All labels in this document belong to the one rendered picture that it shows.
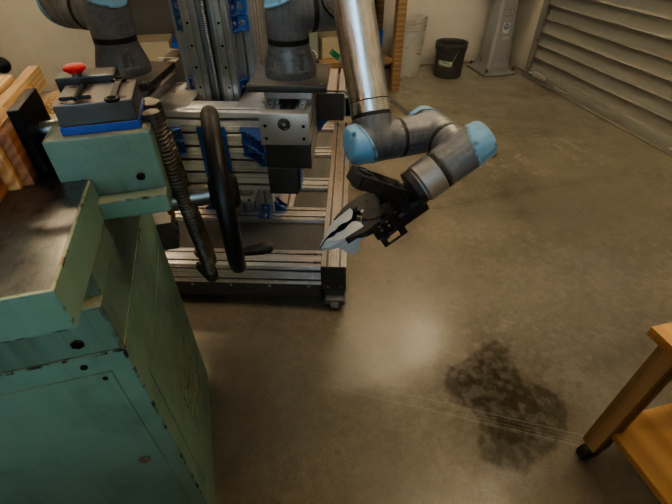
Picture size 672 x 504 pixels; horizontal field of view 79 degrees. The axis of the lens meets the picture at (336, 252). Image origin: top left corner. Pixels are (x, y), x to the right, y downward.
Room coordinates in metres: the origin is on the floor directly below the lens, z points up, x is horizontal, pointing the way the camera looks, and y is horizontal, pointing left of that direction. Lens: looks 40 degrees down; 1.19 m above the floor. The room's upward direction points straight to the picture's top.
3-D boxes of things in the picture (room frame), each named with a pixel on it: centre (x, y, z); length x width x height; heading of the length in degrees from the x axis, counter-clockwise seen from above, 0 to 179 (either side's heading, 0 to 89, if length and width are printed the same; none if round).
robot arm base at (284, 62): (1.27, 0.13, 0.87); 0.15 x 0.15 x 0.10
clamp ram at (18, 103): (0.57, 0.40, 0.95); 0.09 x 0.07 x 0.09; 16
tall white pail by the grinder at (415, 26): (4.00, -0.64, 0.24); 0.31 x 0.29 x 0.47; 103
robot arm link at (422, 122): (0.78, -0.18, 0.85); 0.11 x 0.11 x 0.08; 21
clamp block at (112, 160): (0.59, 0.34, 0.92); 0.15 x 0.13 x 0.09; 16
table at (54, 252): (0.56, 0.42, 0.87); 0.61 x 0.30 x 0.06; 16
